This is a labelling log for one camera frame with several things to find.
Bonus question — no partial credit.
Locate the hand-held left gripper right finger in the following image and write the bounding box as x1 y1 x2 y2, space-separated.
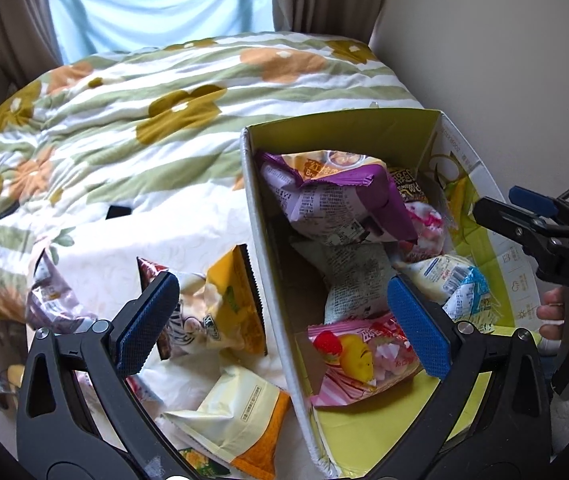
369 274 553 480

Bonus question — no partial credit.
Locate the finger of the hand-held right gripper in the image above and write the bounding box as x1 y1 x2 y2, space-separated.
473 196 560 261
509 186 565 217

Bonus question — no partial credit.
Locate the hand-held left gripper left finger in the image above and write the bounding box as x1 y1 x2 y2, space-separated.
16 271 195 480

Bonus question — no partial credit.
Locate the brown zebra striped snack packet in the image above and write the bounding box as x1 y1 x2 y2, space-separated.
137 256 210 361

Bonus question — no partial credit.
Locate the white blue snack packet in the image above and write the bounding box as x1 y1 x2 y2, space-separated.
399 254 495 333

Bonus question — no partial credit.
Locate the pink strawberry snack packet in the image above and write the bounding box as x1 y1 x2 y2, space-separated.
307 312 425 407

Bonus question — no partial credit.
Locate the bright pink snack packet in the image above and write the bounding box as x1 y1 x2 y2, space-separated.
397 200 448 261

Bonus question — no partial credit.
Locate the grey white snack packet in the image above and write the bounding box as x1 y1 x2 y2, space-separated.
292 240 400 326

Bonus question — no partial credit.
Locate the yellow orange snack packet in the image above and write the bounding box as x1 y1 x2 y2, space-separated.
204 244 268 358

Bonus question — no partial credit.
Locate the silver purple snack packet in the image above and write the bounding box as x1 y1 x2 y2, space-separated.
25 249 100 333

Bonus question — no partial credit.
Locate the yellow lettered snack packet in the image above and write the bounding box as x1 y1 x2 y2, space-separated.
389 166 435 203

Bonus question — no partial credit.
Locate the green cardboard box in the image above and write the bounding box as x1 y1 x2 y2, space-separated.
239 107 548 478

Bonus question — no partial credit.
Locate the cream orange snack packet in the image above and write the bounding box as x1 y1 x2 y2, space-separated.
162 364 293 480

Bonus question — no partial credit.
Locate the green snack packet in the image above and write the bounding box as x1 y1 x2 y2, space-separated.
177 447 232 480

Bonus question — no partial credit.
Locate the person's right hand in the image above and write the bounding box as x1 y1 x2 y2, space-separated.
537 287 566 356

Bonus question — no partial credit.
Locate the white floral table cover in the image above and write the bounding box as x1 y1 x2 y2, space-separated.
29 180 315 480

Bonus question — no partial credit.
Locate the floral striped blanket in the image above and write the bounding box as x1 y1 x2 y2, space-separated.
0 30 425 321

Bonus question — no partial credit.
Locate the light blue cloth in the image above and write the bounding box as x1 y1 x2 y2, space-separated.
47 0 278 63

